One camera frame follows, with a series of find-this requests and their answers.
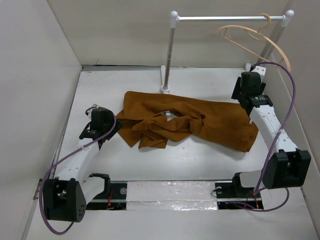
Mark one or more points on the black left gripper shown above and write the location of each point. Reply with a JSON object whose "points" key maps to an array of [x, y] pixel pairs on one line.
{"points": [[117, 127]]}

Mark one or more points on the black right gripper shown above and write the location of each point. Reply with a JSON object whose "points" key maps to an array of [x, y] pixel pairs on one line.
{"points": [[237, 90]]}

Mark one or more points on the brown trousers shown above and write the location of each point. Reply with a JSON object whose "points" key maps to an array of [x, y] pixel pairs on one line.
{"points": [[153, 119]]}

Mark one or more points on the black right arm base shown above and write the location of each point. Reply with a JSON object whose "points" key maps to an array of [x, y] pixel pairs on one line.
{"points": [[229, 197]]}

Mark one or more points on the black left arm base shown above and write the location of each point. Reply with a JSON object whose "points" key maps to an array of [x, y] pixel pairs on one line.
{"points": [[115, 200]]}

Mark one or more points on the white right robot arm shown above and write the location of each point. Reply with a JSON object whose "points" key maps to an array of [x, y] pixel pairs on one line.
{"points": [[286, 166]]}

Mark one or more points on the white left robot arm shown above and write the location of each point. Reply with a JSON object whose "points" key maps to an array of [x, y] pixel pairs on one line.
{"points": [[65, 197]]}

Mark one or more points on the beige wooden clothes hanger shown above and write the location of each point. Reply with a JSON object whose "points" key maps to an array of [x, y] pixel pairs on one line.
{"points": [[258, 36]]}

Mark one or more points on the silver foil tape strip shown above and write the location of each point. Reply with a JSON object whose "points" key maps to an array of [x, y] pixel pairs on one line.
{"points": [[170, 196]]}

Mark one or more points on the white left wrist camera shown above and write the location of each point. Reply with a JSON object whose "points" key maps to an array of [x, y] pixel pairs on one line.
{"points": [[94, 106]]}

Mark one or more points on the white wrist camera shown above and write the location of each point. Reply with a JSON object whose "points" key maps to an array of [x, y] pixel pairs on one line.
{"points": [[259, 69], [94, 106]]}

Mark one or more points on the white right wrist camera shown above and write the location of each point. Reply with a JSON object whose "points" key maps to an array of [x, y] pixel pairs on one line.
{"points": [[259, 69]]}

